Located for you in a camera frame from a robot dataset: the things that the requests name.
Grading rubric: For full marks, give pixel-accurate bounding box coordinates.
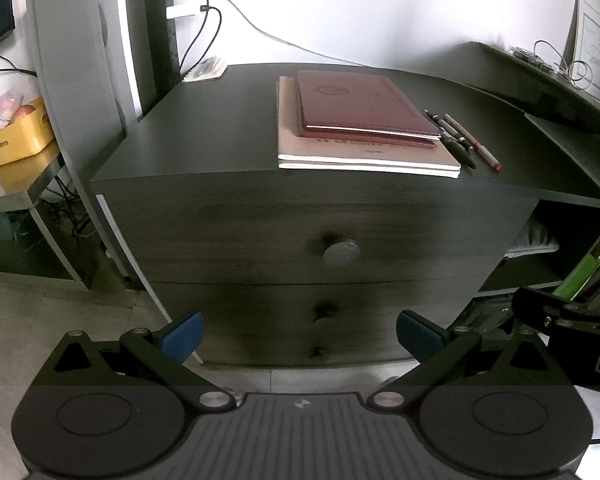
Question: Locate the white pen with red cap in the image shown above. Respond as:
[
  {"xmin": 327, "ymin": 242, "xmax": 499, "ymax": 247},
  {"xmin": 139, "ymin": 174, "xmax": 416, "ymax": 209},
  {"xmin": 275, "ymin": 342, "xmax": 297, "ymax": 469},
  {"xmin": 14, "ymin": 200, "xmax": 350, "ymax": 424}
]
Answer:
[{"xmin": 443, "ymin": 113, "xmax": 502, "ymax": 171}]

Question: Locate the small spiral notebook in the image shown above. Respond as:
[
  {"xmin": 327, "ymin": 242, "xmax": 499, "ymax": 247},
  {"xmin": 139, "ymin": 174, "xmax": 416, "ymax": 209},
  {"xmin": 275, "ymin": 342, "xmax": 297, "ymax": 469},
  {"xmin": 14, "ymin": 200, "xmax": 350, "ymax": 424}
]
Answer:
[{"xmin": 181, "ymin": 57, "xmax": 227, "ymax": 84}]

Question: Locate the framed certificate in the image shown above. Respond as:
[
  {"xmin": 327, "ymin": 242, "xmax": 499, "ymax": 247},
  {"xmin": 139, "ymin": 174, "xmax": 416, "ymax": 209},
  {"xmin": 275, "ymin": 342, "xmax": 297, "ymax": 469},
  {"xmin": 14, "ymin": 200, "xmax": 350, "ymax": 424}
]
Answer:
[{"xmin": 571, "ymin": 0, "xmax": 600, "ymax": 112}]

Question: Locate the thick black pen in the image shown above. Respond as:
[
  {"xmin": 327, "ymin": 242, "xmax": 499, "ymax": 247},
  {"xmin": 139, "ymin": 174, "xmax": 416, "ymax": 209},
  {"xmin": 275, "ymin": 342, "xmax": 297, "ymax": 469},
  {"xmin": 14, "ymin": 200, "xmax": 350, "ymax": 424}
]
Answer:
[{"xmin": 439, "ymin": 131, "xmax": 477, "ymax": 169}]

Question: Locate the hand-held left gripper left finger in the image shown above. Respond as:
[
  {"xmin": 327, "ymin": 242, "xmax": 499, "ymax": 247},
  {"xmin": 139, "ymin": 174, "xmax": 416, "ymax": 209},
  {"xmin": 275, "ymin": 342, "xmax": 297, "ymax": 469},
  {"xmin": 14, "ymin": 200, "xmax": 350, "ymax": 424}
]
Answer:
[{"xmin": 32, "ymin": 311, "xmax": 235, "ymax": 413}]

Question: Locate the thin black silver pen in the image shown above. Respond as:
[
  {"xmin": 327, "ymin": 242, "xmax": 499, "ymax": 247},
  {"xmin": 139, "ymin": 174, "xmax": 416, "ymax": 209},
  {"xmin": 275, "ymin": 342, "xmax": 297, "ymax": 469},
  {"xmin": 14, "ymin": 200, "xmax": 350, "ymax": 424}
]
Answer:
[{"xmin": 424, "ymin": 109, "xmax": 456, "ymax": 137}]

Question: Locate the dark desk shelf unit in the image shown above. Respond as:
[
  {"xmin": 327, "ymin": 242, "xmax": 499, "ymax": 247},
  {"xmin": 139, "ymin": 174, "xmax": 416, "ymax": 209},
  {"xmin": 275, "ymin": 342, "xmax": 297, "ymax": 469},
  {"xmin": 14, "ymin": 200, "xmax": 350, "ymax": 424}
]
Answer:
[{"xmin": 472, "ymin": 40, "xmax": 600, "ymax": 311}]

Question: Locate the fruit in foam net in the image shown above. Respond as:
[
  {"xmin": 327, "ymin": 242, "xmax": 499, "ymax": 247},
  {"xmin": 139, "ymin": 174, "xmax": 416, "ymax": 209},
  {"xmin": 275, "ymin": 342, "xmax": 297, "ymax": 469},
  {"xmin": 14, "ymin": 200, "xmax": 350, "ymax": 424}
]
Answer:
[{"xmin": 0, "ymin": 88, "xmax": 37, "ymax": 135}]

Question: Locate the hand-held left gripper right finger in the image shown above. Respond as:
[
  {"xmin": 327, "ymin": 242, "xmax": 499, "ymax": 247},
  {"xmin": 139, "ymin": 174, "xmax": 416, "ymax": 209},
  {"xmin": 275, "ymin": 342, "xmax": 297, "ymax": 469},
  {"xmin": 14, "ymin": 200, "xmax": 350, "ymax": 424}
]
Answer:
[{"xmin": 367, "ymin": 310, "xmax": 573, "ymax": 413}]

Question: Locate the maroon book with gold emblem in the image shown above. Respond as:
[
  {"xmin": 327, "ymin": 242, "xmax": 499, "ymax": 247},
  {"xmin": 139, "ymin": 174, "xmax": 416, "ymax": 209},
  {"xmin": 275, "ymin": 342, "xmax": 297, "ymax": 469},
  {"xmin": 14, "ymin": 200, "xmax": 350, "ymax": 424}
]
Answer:
[{"xmin": 296, "ymin": 70, "xmax": 442, "ymax": 142}]

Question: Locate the dark wooden drawer cabinet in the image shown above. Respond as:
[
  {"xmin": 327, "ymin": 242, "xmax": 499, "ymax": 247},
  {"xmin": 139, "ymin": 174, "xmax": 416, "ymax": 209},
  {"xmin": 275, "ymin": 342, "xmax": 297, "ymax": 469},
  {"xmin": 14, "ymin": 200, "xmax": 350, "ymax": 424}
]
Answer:
[{"xmin": 89, "ymin": 62, "xmax": 543, "ymax": 368}]

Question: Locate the thin maroon book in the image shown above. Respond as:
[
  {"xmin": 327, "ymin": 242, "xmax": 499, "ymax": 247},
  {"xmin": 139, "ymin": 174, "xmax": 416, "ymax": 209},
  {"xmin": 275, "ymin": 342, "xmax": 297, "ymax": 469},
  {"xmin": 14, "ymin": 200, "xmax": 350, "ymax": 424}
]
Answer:
[{"xmin": 298, "ymin": 110, "xmax": 438, "ymax": 150}]

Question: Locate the white tall panel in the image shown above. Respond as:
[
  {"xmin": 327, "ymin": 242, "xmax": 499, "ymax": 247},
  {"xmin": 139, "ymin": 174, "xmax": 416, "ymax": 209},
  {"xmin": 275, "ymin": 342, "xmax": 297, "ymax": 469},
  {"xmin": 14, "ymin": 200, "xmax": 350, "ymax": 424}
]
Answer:
[{"xmin": 24, "ymin": 0, "xmax": 145, "ymax": 307}]

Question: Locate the grey cable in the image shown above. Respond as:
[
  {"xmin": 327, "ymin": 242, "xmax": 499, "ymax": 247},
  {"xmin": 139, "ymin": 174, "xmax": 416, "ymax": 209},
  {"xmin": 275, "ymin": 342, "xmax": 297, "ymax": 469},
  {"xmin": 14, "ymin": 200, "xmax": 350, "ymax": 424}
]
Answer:
[{"xmin": 200, "ymin": 0, "xmax": 363, "ymax": 65}]

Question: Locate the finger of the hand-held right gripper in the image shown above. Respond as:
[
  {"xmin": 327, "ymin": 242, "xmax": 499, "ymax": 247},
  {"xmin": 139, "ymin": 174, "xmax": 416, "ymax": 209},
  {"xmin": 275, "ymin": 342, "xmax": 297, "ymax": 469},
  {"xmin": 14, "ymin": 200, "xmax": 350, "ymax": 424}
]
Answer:
[{"xmin": 511, "ymin": 286, "xmax": 600, "ymax": 334}]

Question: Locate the yellow plastic basket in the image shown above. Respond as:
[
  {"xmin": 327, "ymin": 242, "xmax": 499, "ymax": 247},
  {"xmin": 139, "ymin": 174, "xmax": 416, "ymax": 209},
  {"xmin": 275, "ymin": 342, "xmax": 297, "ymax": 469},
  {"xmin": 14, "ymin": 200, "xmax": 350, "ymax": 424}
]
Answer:
[{"xmin": 0, "ymin": 97, "xmax": 57, "ymax": 169}]

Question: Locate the white ribbed cloth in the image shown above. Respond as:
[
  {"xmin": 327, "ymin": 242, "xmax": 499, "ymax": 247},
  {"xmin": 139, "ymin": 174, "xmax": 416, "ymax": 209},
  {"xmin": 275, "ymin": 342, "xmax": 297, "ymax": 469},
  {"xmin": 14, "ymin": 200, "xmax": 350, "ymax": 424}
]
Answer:
[{"xmin": 504, "ymin": 216, "xmax": 562, "ymax": 260}]

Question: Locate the grey pen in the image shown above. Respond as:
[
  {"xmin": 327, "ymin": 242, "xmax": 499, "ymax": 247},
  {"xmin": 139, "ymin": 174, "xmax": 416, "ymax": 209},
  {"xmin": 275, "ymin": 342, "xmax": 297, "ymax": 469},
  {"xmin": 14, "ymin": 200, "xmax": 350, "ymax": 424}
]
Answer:
[{"xmin": 437, "ymin": 118, "xmax": 474, "ymax": 154}]

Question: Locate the green packet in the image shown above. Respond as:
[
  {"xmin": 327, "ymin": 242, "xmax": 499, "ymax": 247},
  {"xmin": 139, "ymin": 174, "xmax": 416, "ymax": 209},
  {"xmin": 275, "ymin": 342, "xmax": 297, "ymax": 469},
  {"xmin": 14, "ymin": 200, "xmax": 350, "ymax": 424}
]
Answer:
[{"xmin": 551, "ymin": 252, "xmax": 600, "ymax": 302}]

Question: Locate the white coiled cable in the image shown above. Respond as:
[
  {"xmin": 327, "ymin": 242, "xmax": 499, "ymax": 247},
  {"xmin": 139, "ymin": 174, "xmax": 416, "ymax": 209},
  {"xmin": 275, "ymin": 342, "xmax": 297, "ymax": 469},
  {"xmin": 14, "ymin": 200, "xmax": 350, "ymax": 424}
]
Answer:
[{"xmin": 531, "ymin": 39, "xmax": 595, "ymax": 92}]

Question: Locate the dark wooden drawer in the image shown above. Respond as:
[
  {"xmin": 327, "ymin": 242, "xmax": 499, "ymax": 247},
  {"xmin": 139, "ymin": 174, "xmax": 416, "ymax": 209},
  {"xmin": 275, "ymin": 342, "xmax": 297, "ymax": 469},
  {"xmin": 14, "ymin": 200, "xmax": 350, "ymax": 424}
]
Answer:
[
  {"xmin": 147, "ymin": 280, "xmax": 492, "ymax": 336},
  {"xmin": 91, "ymin": 169, "xmax": 540, "ymax": 287},
  {"xmin": 192, "ymin": 331, "xmax": 433, "ymax": 368}
]

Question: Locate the black monitor cable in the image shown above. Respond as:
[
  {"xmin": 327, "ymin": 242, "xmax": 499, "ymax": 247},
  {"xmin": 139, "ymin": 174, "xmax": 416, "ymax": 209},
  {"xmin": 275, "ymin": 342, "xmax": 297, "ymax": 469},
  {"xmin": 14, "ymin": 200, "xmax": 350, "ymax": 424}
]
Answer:
[{"xmin": 0, "ymin": 51, "xmax": 40, "ymax": 77}]

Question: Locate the metal table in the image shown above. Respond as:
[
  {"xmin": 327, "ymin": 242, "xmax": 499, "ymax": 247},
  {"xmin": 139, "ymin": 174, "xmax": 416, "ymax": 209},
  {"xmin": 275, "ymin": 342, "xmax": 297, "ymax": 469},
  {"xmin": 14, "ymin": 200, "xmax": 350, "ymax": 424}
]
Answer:
[{"xmin": 0, "ymin": 140, "xmax": 92, "ymax": 292}]

